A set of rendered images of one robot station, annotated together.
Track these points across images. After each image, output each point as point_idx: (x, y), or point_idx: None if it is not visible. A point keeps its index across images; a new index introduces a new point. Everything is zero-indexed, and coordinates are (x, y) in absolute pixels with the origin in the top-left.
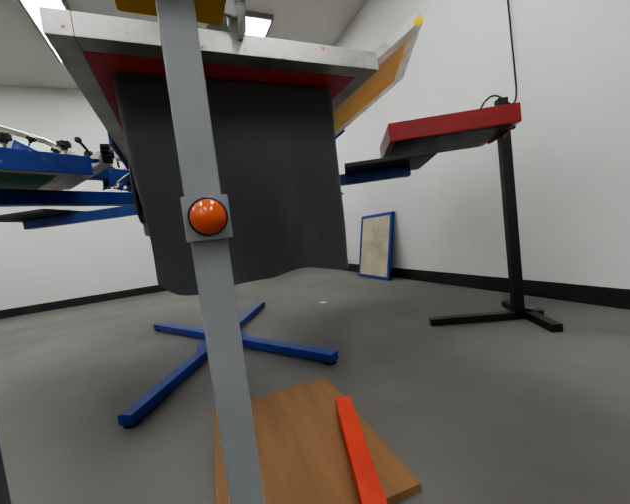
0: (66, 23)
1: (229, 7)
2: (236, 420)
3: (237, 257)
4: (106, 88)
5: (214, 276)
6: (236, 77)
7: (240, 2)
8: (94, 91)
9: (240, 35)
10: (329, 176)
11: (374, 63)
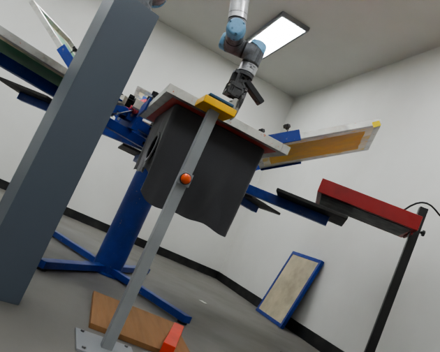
0: (174, 91)
1: (232, 107)
2: (156, 241)
3: None
4: (168, 103)
5: (176, 195)
6: (223, 126)
7: (237, 108)
8: (163, 100)
9: (231, 118)
10: (240, 188)
11: (286, 151)
